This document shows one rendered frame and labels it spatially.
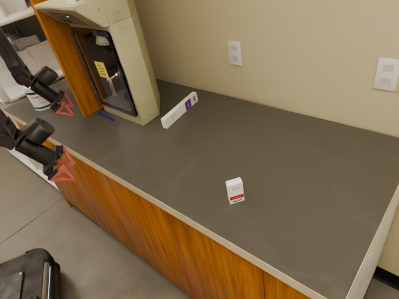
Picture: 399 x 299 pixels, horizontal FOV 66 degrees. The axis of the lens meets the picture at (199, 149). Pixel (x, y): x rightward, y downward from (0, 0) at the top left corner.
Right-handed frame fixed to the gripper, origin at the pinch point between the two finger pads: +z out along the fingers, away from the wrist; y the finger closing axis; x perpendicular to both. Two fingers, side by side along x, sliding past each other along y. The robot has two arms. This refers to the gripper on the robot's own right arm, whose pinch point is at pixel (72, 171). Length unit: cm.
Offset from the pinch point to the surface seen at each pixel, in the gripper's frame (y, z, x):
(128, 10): 38, -14, -53
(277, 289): -55, 49, -30
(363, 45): -14, 35, -104
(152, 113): 36, 25, -28
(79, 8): 28, -29, -41
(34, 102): 85, -7, 22
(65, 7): 32, -32, -37
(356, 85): -14, 48, -96
